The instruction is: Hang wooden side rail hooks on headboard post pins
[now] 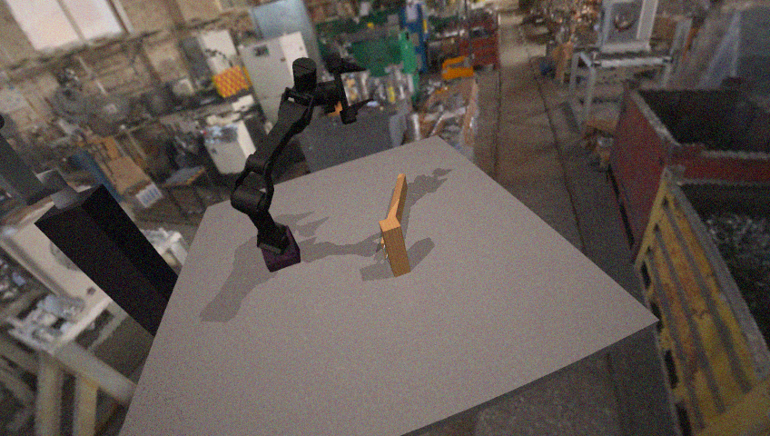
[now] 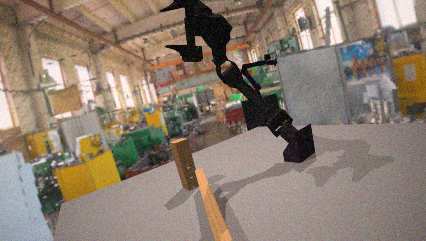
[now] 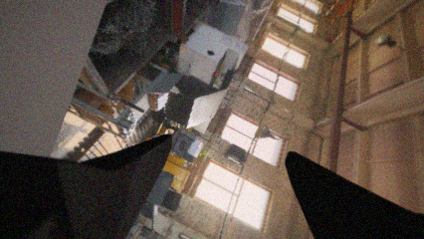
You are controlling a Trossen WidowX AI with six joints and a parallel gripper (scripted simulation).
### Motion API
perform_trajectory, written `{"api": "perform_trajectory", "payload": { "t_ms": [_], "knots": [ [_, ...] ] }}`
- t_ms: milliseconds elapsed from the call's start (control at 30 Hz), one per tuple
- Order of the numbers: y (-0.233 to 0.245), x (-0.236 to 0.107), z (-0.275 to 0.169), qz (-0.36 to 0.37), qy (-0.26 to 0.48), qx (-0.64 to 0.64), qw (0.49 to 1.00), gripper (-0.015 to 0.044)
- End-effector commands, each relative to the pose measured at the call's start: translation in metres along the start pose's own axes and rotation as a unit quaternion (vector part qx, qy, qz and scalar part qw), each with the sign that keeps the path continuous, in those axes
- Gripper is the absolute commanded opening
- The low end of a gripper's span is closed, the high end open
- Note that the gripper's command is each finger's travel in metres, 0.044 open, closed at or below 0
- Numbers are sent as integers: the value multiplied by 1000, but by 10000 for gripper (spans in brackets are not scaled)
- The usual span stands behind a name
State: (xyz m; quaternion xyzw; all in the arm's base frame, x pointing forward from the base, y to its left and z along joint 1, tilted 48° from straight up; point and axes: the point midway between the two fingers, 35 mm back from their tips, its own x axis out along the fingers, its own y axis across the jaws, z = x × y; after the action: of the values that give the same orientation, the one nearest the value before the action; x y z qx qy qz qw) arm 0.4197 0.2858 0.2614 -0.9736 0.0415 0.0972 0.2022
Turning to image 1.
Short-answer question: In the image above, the wooden board with black hook end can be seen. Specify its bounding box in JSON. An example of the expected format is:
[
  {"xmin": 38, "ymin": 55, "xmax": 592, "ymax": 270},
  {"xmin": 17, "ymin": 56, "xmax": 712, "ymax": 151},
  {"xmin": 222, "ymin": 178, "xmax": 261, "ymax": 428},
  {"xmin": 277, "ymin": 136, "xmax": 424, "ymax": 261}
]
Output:
[{"xmin": 380, "ymin": 173, "xmax": 408, "ymax": 263}]

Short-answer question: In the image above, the brown wooden post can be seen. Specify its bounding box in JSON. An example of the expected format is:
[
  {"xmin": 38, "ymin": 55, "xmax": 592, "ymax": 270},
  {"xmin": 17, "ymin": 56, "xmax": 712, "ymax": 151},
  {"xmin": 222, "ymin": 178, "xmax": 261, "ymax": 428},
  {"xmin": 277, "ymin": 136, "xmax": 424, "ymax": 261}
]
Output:
[{"xmin": 379, "ymin": 216, "xmax": 410, "ymax": 278}]

